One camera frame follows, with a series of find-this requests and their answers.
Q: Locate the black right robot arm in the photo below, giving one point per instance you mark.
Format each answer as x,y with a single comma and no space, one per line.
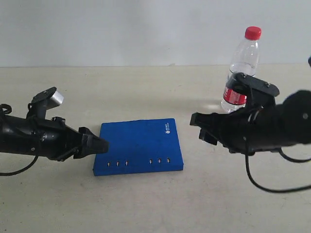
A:
292,120

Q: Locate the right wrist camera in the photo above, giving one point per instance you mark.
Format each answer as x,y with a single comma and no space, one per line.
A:
258,93

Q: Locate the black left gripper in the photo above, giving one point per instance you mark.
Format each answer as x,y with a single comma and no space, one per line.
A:
59,142

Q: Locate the clear plastic water bottle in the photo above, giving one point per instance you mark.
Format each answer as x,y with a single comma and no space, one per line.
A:
245,60

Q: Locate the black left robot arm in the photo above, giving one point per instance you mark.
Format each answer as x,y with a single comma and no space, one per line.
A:
18,135

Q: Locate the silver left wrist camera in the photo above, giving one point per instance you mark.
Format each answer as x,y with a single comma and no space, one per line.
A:
44,101

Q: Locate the blue ring binder notebook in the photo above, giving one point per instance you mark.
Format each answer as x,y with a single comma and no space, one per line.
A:
139,146

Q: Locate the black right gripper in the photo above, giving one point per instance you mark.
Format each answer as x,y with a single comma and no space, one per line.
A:
240,132

